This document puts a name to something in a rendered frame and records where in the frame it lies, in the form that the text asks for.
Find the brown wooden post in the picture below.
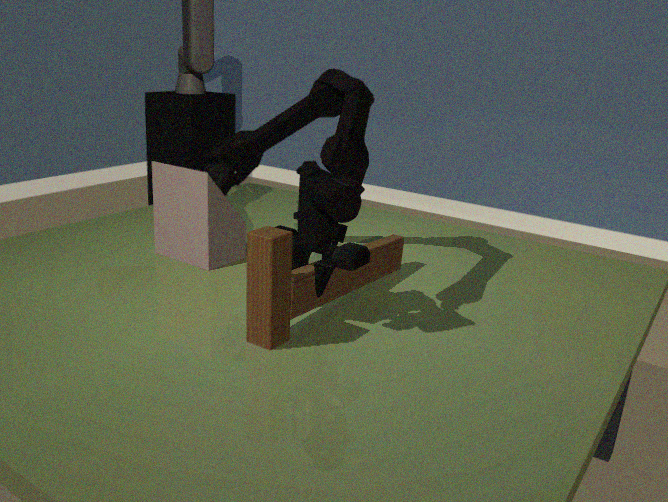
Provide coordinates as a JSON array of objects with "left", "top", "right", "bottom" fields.
[{"left": 246, "top": 226, "right": 293, "bottom": 351}]

